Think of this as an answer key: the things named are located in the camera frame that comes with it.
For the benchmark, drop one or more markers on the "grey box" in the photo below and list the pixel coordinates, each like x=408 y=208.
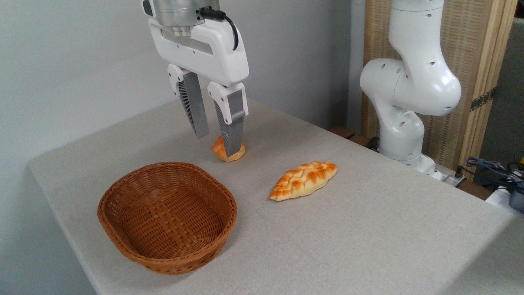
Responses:
x=517 y=200

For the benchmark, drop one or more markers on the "brown wooden block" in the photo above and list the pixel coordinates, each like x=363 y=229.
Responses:
x=342 y=132

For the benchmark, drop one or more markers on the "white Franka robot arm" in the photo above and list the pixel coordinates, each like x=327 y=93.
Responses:
x=409 y=82

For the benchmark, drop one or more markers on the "brown woven wicker basket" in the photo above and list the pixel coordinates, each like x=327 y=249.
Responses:
x=168 y=213

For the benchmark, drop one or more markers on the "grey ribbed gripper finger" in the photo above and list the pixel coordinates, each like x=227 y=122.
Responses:
x=195 y=106
x=233 y=127

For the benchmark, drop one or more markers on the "round knotted bread roll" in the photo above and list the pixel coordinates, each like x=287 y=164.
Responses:
x=219 y=151

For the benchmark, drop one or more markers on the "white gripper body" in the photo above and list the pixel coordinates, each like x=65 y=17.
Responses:
x=204 y=45

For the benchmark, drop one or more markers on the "metal screen hinge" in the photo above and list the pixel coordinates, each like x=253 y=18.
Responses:
x=483 y=99

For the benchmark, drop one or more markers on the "long braided bread loaf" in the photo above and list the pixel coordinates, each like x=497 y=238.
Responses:
x=303 y=180

